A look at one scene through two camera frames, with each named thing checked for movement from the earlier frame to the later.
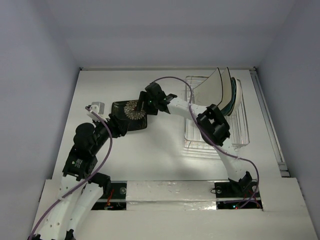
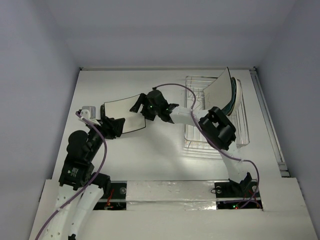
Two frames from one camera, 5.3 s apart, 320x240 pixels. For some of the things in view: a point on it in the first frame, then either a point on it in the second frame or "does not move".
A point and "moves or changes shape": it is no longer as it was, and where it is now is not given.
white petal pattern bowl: [238, 96] does not move
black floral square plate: [127, 110] moves or changes shape
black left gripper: [118, 126] does not move
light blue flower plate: [231, 109] → [238, 94]
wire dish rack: [238, 121] does not move
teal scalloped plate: [230, 109] does not move
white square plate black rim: [209, 92] → [120, 108]
